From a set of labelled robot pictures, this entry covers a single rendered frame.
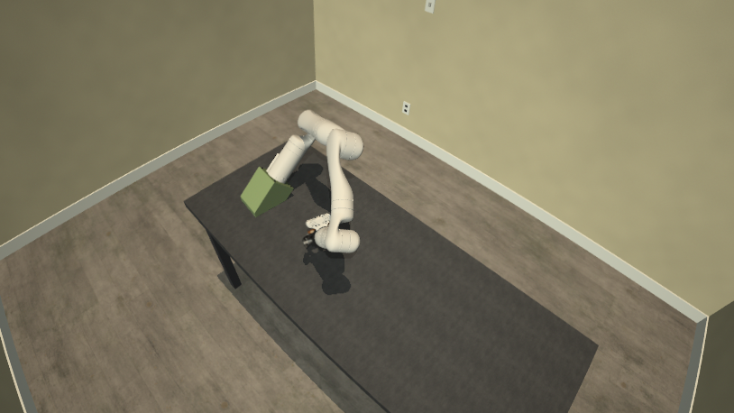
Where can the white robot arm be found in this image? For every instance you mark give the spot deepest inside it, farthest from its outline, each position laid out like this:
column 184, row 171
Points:
column 340, row 144

